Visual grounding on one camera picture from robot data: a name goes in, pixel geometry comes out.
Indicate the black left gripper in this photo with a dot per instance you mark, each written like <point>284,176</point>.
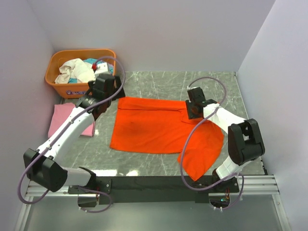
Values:
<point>120,94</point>

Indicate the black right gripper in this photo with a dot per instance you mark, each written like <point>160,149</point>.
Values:
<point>190,115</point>

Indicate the orange t shirt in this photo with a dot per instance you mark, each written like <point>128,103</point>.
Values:
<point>162,127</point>

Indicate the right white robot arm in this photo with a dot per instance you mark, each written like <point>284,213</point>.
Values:
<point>245,143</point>

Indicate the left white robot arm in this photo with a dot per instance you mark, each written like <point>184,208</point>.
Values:
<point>43,164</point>

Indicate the teal garment in tub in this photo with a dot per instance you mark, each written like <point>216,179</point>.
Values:
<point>92,61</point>

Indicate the white cream garment in tub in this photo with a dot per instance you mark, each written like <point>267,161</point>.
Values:
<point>75,69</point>

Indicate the orange plastic laundry tub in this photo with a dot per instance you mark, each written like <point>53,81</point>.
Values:
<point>76,90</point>

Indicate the folded pink t shirt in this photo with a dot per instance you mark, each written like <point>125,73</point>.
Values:
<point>61,114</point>

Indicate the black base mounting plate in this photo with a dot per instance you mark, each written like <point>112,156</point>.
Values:
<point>142,189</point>

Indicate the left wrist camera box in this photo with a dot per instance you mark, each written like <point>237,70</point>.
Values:
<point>101,68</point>

